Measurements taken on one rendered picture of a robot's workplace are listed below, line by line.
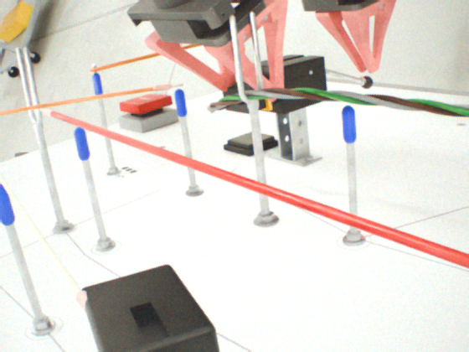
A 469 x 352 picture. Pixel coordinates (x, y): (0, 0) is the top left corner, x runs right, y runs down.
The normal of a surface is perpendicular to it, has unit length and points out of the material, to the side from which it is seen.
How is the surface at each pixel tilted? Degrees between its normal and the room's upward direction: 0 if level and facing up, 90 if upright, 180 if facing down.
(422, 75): 0
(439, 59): 0
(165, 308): 54
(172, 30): 64
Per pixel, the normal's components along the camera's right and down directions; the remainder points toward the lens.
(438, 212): -0.12, -0.93
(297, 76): 0.62, 0.19
